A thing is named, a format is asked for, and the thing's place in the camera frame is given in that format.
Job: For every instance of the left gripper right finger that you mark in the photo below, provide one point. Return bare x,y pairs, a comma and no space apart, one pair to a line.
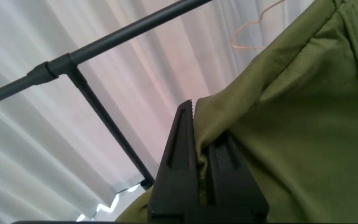
232,186

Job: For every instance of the black clothes rack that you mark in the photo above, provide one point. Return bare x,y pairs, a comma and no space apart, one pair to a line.
129,31

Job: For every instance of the green printed shirt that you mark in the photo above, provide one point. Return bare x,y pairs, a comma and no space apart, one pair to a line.
306,124

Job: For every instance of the pink clothes hanger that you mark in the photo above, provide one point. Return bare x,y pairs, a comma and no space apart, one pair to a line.
253,21

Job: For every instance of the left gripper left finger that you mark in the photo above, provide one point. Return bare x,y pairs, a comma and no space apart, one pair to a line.
176,174

